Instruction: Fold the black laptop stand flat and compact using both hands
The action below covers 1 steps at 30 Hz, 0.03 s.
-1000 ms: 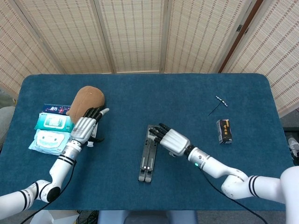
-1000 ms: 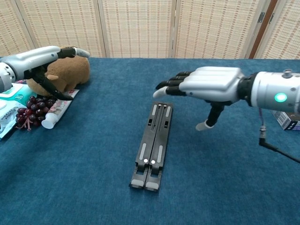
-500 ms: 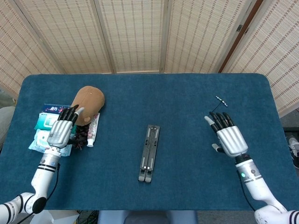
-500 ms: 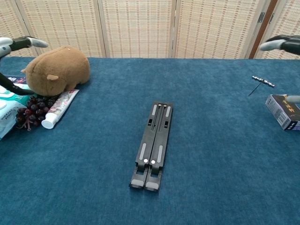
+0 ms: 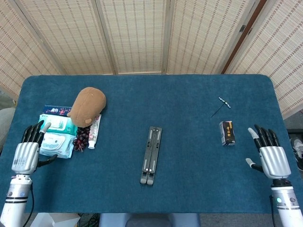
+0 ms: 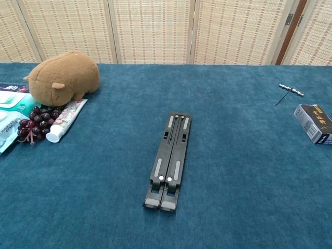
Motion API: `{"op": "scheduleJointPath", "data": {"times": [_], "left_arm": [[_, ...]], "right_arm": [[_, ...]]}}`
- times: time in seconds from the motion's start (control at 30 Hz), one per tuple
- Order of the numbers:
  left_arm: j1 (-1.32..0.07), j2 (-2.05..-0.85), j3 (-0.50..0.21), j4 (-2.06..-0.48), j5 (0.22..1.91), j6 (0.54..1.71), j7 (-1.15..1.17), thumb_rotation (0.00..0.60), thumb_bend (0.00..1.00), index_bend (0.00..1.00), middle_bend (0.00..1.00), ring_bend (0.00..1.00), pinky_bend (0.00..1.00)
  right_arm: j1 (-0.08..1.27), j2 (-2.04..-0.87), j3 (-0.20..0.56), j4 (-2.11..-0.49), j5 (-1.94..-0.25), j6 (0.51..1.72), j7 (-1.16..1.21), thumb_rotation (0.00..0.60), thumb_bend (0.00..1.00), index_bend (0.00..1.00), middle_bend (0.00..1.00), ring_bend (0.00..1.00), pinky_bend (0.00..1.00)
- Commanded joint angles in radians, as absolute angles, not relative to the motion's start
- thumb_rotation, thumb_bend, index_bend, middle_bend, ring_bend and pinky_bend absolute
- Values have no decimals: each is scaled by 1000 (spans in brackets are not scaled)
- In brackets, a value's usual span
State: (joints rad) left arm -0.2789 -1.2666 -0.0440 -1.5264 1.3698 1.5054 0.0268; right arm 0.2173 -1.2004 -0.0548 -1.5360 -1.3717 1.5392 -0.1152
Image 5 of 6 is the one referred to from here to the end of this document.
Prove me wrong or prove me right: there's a floor cable tangle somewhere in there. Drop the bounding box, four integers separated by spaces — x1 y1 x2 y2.
79 212 100 227

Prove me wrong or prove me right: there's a white wet wipes pack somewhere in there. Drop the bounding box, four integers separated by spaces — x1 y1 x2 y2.
39 132 77 159

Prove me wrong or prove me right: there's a brown capybara plush toy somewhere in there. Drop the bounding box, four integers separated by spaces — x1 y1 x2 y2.
66 87 107 126

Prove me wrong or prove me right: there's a dark blue tissue box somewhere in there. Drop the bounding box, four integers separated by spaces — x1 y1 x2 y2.
42 105 72 118

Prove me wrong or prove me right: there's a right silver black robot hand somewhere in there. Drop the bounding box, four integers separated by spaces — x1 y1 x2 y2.
245 124 292 180

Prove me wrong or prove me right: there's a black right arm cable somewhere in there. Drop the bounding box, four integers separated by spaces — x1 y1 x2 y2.
269 195 276 227

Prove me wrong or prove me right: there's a blue felt table cover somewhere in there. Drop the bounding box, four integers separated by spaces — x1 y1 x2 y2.
0 74 299 215

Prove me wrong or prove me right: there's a red grape bunch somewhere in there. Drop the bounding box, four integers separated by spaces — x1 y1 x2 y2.
72 126 91 153

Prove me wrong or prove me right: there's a blue grey robot torso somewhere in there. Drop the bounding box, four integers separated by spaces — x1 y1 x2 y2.
98 212 201 227

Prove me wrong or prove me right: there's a white sneaker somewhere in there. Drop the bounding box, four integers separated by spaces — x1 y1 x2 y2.
291 139 303 159

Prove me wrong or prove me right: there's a bamboo folding screen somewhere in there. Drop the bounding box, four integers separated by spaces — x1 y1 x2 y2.
0 0 303 119

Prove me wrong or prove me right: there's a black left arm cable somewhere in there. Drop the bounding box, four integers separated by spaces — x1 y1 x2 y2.
23 184 36 227

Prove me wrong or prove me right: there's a white cardboard box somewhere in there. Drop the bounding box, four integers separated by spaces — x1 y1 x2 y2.
30 212 81 227

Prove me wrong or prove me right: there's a small black carton box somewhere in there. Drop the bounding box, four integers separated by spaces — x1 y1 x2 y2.
219 120 237 147

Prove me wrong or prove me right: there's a floral toothpaste tube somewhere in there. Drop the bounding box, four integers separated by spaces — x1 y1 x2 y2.
87 114 102 150

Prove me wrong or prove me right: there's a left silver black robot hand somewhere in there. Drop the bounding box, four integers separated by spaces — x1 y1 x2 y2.
11 120 59 175

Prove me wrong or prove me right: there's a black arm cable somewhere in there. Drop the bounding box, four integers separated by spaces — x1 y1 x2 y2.
23 184 36 227
269 195 276 227

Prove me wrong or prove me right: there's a black folding laptop stand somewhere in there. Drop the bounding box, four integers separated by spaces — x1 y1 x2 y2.
140 126 163 185

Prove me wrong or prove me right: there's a teal wet wipes pack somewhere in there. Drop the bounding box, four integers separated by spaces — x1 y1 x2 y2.
34 113 78 136

